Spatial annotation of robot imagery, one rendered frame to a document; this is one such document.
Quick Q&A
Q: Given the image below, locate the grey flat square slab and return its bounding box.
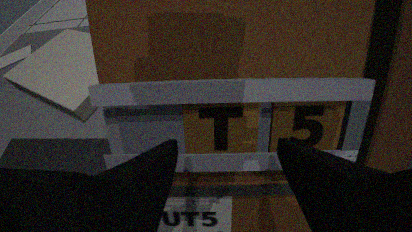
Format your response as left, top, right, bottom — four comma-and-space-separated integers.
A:
3, 29, 99, 122

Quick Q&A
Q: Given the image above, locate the tan square tile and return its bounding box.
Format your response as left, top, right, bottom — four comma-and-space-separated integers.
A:
268, 101, 346, 152

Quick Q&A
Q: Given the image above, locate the brown square tile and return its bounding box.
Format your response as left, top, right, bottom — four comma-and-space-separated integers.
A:
182, 102, 259, 154

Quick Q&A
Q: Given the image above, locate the white paper ticket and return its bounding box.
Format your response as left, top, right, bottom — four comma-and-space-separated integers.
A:
157, 196, 232, 232

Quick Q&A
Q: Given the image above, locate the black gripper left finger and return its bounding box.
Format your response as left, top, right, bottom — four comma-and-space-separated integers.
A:
0, 139, 178, 232

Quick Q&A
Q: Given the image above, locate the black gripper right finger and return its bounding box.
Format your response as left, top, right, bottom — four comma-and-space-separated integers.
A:
276, 137, 412, 232

